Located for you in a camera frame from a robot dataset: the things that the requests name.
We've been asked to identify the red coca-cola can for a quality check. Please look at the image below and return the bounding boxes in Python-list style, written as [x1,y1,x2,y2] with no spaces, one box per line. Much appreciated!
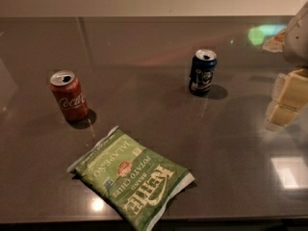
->
[50,70,89,122]

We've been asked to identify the blue pepsi can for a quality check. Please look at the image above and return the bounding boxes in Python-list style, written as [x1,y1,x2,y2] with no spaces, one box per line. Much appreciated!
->
[189,49,218,96]

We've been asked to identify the green jalapeno chip bag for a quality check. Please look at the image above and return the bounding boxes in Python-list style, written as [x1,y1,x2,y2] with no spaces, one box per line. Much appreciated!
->
[67,127,194,231]

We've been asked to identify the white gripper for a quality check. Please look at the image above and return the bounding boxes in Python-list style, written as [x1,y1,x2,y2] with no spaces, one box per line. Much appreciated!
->
[263,2,308,131]

